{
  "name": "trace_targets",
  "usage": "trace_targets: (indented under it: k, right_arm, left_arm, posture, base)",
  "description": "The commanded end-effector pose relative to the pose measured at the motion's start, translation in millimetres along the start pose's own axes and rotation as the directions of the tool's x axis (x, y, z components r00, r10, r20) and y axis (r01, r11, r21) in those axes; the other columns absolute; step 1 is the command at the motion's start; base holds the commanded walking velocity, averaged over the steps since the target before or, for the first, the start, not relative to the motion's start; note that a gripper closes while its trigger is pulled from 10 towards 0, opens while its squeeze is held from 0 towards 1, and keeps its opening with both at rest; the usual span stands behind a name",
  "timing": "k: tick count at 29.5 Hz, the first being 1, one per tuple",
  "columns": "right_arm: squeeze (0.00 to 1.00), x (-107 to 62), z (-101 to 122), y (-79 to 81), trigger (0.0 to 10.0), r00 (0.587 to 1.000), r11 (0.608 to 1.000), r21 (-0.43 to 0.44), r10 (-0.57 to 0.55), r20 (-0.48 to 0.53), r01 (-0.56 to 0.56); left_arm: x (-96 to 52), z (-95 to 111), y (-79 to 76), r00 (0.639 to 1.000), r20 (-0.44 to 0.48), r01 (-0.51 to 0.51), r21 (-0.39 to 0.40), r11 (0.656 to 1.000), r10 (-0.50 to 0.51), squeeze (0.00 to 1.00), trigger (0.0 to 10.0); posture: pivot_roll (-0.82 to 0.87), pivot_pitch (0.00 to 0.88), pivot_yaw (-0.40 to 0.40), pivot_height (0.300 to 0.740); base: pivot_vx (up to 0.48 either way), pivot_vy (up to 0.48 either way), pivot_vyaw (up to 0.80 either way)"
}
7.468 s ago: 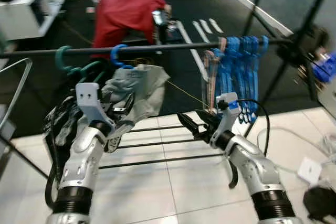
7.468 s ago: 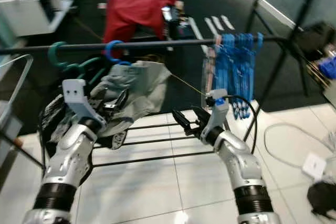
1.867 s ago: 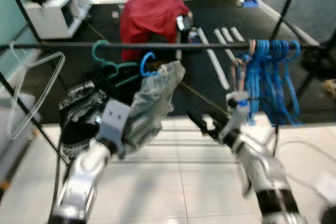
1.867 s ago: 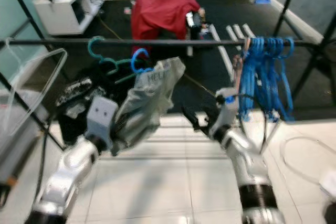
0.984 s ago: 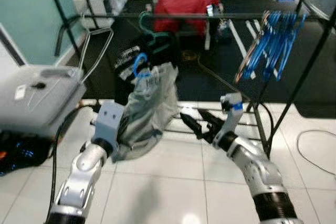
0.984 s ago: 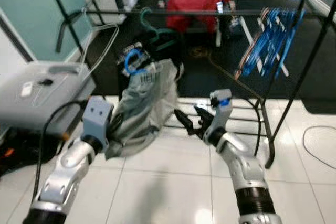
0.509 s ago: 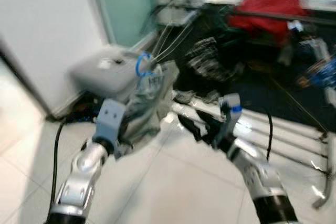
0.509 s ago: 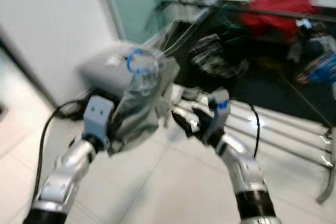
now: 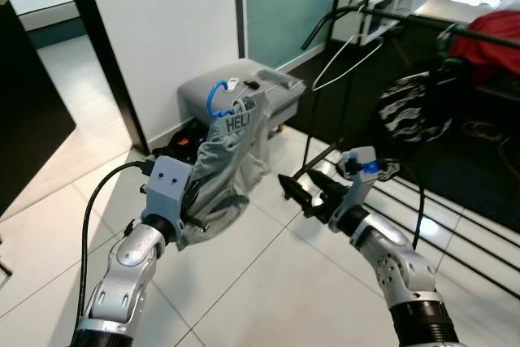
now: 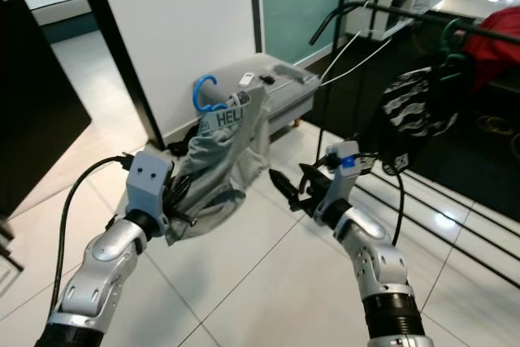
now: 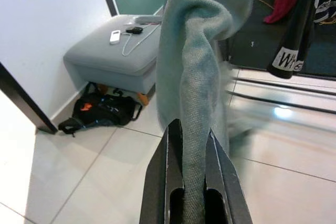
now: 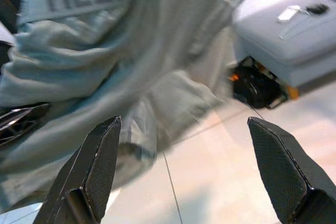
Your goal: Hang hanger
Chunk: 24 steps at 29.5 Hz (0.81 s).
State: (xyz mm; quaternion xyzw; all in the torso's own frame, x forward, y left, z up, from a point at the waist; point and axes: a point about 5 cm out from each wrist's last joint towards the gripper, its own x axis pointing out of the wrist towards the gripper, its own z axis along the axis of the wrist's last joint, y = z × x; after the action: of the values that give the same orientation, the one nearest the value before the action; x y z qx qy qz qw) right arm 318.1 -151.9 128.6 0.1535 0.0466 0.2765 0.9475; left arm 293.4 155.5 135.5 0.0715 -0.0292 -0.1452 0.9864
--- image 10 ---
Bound grey printed shorts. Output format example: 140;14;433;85
167;91;273;246

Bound blue plastic clothes hanger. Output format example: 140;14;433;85
193;75;232;114

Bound green clothes hanger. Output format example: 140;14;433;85
439;18;468;59

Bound black bag with orange items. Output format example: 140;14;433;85
167;124;204;157

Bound grey padded ottoman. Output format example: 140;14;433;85
207;53;322;132

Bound zebra striped garment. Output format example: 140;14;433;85
382;67;460;145

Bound black door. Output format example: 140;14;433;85
0;0;94;218

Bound dark patterned rug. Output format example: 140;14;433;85
309;14;520;202

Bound white shelf unit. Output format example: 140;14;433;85
345;0;456;39

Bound red garment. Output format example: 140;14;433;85
463;6;520;92

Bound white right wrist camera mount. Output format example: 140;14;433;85
323;141;371;211

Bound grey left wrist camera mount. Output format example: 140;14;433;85
126;150;184;219

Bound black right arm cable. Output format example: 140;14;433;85
362;152;407;249

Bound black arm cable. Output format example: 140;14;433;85
362;152;407;249
51;152;135;319

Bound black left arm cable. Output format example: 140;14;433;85
51;152;135;319

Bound white wire clothes hanger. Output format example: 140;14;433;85
319;18;392;88

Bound black door frame post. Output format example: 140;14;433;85
69;0;167;149

